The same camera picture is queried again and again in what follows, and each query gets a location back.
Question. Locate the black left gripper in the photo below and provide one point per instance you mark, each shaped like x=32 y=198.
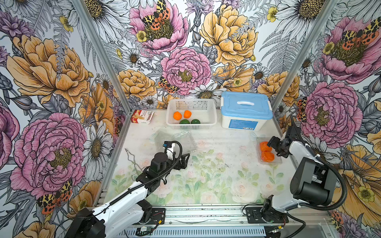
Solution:
x=183 y=163

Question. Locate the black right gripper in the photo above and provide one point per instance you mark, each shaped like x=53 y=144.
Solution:
x=273 y=142

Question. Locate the orange toy fruit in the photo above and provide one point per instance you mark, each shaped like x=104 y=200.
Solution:
x=177 y=116
x=267 y=156
x=264 y=147
x=187 y=114

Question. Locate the green toy fruit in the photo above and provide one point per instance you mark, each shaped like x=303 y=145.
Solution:
x=195 y=121
x=184 y=122

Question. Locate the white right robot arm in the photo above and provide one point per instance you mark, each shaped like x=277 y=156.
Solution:
x=313 y=183

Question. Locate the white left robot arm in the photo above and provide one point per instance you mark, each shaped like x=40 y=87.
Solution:
x=130 y=207

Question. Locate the white perforated plastic basket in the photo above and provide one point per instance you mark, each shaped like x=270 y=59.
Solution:
x=202 y=109

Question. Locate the metal tongs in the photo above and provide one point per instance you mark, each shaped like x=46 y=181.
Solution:
x=131 y=158

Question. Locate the blue lidded storage box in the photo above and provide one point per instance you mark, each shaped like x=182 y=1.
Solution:
x=245 y=111

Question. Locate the red and white carton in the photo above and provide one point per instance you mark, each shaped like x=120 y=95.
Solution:
x=142 y=117

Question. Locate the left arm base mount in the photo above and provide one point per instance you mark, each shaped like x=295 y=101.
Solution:
x=151 y=216

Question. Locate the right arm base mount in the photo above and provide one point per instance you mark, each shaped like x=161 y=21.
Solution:
x=264 y=213

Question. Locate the aluminium front rail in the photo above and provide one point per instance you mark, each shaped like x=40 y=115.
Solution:
x=229 y=221

